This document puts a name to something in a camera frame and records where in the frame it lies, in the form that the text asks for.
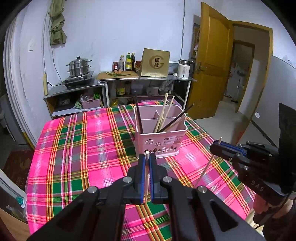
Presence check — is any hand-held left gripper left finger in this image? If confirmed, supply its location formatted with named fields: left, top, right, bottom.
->
left=28, top=153, right=147, bottom=241

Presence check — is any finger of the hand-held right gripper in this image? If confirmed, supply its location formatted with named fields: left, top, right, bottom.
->
left=218, top=142, right=247, bottom=154
left=210, top=143, right=239, bottom=162

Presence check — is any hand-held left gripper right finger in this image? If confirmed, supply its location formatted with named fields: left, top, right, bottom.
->
left=149, top=153, right=266, bottom=241

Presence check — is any pink plastic chopstick holder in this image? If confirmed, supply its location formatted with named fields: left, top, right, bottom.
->
left=133, top=104, right=188, bottom=158

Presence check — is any black chopstick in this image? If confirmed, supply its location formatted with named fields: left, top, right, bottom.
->
left=160, top=103, right=195, bottom=132
left=135, top=96, right=144, bottom=134

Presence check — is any person's right hand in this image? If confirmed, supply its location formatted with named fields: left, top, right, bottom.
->
left=253, top=195, right=281, bottom=224

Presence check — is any pink plaid tablecloth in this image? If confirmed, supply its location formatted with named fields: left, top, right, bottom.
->
left=26, top=100, right=256, bottom=241

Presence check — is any grey panel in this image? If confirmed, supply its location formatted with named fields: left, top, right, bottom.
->
left=238, top=54, right=296, bottom=149

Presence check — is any long steel shelf table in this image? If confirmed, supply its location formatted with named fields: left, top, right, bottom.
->
left=97, top=72, right=198, bottom=109

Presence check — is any yellow wooden door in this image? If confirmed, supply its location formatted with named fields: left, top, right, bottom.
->
left=185, top=2, right=234, bottom=120

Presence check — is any pink storage basket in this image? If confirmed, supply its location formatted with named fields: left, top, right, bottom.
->
left=81, top=96, right=101, bottom=109

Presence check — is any white electric kettle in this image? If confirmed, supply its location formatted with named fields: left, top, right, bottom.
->
left=178, top=59, right=195, bottom=80

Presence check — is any wooden cutting board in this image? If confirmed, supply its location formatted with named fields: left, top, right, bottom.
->
left=96, top=71, right=140, bottom=80

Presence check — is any gold cardboard box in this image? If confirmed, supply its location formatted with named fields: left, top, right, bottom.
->
left=140, top=48, right=171, bottom=77

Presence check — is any steel shelf table with stove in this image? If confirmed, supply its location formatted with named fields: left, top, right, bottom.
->
left=43, top=81, right=108, bottom=120

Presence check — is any gas stove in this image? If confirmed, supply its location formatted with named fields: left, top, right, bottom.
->
left=61, top=71, right=95, bottom=90

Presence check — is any dark red floor mat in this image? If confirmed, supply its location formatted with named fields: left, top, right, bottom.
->
left=2, top=151, right=35, bottom=190

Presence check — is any steel steamer pot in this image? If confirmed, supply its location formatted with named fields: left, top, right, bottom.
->
left=66, top=56, right=92, bottom=78

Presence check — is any green hanging cloth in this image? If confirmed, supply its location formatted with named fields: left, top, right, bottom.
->
left=50, top=0, right=67, bottom=45

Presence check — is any wall calendar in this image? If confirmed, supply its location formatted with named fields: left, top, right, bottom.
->
left=192, top=15, right=201, bottom=61

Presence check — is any yellow door frame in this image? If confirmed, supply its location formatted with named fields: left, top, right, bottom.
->
left=231, top=21, right=273, bottom=114

